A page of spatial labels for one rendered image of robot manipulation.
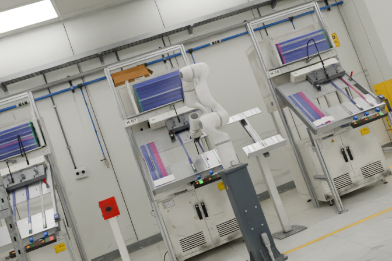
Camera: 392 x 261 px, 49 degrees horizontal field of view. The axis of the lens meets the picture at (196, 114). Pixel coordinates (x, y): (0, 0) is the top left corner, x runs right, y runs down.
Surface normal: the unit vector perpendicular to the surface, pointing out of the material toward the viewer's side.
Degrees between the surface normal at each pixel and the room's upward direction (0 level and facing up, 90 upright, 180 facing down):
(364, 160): 90
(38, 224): 47
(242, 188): 90
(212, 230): 90
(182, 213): 90
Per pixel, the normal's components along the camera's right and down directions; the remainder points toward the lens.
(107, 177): 0.14, -0.13
